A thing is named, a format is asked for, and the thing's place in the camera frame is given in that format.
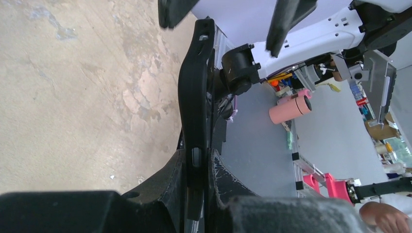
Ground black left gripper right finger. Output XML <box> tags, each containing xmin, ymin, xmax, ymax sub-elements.
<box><xmin>207</xmin><ymin>150</ymin><xmax>369</xmax><ymax>233</ymax></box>

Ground pink cylinder in background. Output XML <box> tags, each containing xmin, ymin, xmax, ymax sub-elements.
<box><xmin>269</xmin><ymin>89</ymin><xmax>312</xmax><ymax>124</ymax></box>

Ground bare human hand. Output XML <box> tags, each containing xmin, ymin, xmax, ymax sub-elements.
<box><xmin>359</xmin><ymin>201</ymin><xmax>411</xmax><ymax>233</ymax></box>

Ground black phone case with cutout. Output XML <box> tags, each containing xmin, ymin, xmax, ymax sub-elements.
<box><xmin>178</xmin><ymin>18</ymin><xmax>215</xmax><ymax>221</ymax></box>

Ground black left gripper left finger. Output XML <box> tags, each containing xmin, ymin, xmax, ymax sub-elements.
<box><xmin>0</xmin><ymin>150</ymin><xmax>184</xmax><ymax>233</ymax></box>

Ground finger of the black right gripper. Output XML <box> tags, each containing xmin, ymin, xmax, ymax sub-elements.
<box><xmin>266</xmin><ymin>0</ymin><xmax>317</xmax><ymax>57</ymax></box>
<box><xmin>157</xmin><ymin>0</ymin><xmax>199</xmax><ymax>29</ymax></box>

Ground aluminium frame rails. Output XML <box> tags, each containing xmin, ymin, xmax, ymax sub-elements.
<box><xmin>288</xmin><ymin>120</ymin><xmax>326</xmax><ymax>198</ymax></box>

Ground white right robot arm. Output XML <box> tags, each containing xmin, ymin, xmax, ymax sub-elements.
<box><xmin>178</xmin><ymin>0</ymin><xmax>412</xmax><ymax>98</ymax></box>

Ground pink bracket in background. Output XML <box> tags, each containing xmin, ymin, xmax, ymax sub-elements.
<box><xmin>295</xmin><ymin>173</ymin><xmax>356</xmax><ymax>205</ymax></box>

